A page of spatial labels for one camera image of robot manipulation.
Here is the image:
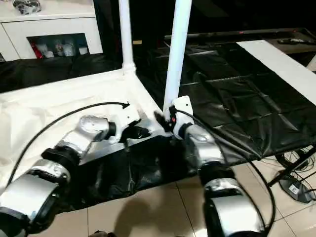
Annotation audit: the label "grey stand base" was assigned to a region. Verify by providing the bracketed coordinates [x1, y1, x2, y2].
[278, 174, 312, 204]

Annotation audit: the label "white flat sheet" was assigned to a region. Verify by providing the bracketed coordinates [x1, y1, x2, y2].
[236, 40, 316, 109]

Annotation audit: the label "dark object on cabinet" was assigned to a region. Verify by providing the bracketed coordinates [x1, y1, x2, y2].
[12, 0, 41, 14]

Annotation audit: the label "black stand foot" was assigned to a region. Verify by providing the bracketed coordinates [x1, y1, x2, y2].
[268, 145, 316, 187]

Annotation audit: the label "dark rounded object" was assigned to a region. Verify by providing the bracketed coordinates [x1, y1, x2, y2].
[93, 230, 116, 237]

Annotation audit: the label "white plastic table leg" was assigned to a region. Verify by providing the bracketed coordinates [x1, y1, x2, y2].
[118, 0, 136, 76]
[162, 0, 193, 118]

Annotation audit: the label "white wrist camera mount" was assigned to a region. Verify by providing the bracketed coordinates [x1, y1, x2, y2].
[169, 96, 195, 139]
[108, 106, 143, 144]

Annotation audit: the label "tangled black floor cables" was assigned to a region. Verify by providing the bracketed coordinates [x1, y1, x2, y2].
[276, 145, 316, 196]

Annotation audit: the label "black work mat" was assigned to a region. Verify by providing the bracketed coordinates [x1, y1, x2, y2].
[0, 40, 316, 213]

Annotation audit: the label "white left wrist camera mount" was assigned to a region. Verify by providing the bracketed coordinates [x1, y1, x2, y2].
[108, 106, 143, 144]

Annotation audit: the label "white cabinet with glass doors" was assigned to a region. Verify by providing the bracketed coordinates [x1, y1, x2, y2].
[0, 0, 103, 62]

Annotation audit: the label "long black rod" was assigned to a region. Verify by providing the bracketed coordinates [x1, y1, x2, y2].
[164, 28, 307, 40]

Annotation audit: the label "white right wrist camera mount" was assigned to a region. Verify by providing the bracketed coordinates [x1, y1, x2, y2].
[169, 96, 195, 139]

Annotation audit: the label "black remote-like object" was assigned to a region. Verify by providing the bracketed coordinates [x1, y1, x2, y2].
[277, 38, 316, 45]

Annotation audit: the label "brown wooden desk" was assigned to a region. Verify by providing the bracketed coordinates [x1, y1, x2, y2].
[264, 27, 316, 67]

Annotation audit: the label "white plastic stool seat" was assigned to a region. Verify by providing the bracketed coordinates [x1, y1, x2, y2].
[0, 68, 173, 196]

